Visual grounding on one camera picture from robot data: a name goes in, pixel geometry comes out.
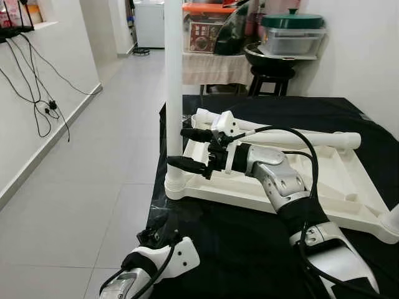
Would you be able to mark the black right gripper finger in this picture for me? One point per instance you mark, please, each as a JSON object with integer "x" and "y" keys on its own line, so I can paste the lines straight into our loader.
{"x": 196, "y": 134}
{"x": 187, "y": 166}

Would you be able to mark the clear tape patch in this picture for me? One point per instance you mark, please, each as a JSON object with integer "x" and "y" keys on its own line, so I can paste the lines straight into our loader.
{"x": 161, "y": 204}

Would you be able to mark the beige cloth covered table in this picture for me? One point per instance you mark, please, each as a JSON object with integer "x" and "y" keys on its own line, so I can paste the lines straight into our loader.
{"x": 215, "y": 68}

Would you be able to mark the black tablecloth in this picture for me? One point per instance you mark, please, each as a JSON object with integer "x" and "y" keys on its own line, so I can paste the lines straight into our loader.
{"x": 237, "y": 249}

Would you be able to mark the black round stool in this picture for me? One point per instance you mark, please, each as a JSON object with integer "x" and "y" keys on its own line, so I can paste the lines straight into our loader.
{"x": 271, "y": 73}

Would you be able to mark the orange-lidded storage box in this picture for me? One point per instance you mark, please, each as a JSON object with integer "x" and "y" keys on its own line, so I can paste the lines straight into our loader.
{"x": 202, "y": 31}

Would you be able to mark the black bag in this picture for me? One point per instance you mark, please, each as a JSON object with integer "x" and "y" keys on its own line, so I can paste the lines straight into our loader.
{"x": 237, "y": 31}

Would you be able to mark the white cabinet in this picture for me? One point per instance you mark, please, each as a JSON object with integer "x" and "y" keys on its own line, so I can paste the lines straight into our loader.
{"x": 149, "y": 25}

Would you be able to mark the white plastic table top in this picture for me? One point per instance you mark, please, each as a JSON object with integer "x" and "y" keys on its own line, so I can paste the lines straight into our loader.
{"x": 336, "y": 187}

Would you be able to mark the clear plastic storage box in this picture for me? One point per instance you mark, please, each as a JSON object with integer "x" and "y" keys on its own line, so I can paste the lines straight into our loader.
{"x": 293, "y": 42}

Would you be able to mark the green pot lid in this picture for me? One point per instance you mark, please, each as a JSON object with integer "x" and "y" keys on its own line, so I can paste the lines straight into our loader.
{"x": 293, "y": 20}

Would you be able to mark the orange jar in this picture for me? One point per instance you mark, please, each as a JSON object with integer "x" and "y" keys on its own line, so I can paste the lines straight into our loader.
{"x": 35, "y": 12}

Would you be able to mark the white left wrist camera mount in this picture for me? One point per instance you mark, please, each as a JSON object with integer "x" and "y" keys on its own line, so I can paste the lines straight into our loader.
{"x": 177, "y": 258}

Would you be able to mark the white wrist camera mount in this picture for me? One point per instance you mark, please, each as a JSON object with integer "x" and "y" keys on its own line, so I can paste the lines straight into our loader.
{"x": 225, "y": 124}
{"x": 177, "y": 258}

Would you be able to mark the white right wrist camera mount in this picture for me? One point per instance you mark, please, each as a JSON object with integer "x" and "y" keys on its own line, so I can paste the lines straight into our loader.
{"x": 225, "y": 124}

